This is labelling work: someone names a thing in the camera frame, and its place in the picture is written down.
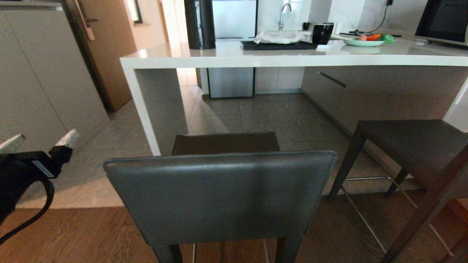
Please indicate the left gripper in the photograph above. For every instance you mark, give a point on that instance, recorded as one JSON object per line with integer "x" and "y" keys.
{"x": 18, "y": 171}

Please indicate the grey leather bar stool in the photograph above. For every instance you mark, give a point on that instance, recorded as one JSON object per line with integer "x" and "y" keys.
{"x": 219, "y": 193}

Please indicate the white kitchen counter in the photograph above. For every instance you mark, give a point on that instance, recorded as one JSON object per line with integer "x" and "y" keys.
{"x": 234, "y": 56}

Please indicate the dark brown bar stool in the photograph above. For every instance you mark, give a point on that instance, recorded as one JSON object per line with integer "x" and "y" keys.
{"x": 413, "y": 146}

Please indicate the grey tall cabinet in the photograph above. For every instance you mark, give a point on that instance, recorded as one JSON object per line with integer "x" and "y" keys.
{"x": 44, "y": 80}

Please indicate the brown wooden door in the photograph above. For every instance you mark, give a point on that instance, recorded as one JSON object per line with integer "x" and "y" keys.
{"x": 109, "y": 54}

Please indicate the tall black cylinder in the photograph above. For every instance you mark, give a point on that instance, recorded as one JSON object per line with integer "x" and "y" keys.
{"x": 199, "y": 25}

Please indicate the stainless steel fridge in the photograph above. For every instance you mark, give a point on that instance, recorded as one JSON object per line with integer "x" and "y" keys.
{"x": 232, "y": 82}

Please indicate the black tray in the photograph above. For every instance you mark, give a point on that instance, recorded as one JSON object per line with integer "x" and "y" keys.
{"x": 256, "y": 46}

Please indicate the white crumpled cloth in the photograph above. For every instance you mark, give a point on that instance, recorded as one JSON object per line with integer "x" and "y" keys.
{"x": 278, "y": 37}

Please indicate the chrome faucet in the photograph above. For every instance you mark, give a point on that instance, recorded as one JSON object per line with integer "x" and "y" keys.
{"x": 281, "y": 18}

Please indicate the small black cup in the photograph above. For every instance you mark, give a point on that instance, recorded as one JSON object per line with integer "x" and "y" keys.
{"x": 306, "y": 26}

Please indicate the white paper slip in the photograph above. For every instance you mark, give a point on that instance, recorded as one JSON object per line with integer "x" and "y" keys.
{"x": 323, "y": 47}

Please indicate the black mug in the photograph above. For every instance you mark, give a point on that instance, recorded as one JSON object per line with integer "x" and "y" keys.
{"x": 321, "y": 33}

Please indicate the pale green plate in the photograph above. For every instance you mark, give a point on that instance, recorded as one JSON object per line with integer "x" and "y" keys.
{"x": 362, "y": 43}

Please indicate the peach coloured fruit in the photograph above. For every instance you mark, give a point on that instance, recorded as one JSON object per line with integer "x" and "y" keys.
{"x": 362, "y": 37}

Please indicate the orange carrot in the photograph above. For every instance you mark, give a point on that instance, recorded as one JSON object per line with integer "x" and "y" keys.
{"x": 373, "y": 37}

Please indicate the green vegetable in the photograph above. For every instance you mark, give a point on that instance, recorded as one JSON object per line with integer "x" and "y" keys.
{"x": 388, "y": 38}

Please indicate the black microwave oven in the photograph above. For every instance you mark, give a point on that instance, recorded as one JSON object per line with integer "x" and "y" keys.
{"x": 444, "y": 20}

